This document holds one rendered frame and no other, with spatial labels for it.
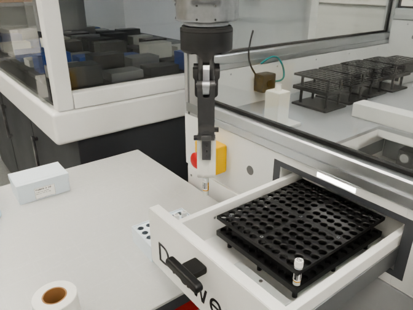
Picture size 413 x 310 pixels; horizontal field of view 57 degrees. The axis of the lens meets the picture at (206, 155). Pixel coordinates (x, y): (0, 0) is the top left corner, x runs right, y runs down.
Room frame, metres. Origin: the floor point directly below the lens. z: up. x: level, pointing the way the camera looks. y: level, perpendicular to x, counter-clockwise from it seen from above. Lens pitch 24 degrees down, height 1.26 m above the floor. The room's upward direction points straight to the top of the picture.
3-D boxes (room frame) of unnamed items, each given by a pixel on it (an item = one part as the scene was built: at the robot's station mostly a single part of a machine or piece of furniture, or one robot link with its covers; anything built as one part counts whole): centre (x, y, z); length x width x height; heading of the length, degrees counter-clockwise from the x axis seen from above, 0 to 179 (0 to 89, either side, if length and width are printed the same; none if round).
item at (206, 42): (0.57, 0.00, 1.16); 0.08 x 0.07 x 0.09; 179
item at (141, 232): (0.67, 0.08, 0.78); 0.12 x 0.08 x 0.04; 126
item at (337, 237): (0.55, -0.16, 0.87); 0.22 x 0.18 x 0.06; 128
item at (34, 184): (0.88, 0.43, 0.79); 0.13 x 0.09 x 0.05; 127
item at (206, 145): (0.54, 0.00, 1.03); 0.03 x 0.01 x 0.05; 179
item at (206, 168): (0.56, 0.00, 1.00); 0.03 x 0.01 x 0.07; 89
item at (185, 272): (0.41, 0.02, 0.91); 0.07 x 0.04 x 0.01; 38
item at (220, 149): (0.85, -0.01, 0.88); 0.07 x 0.05 x 0.07; 38
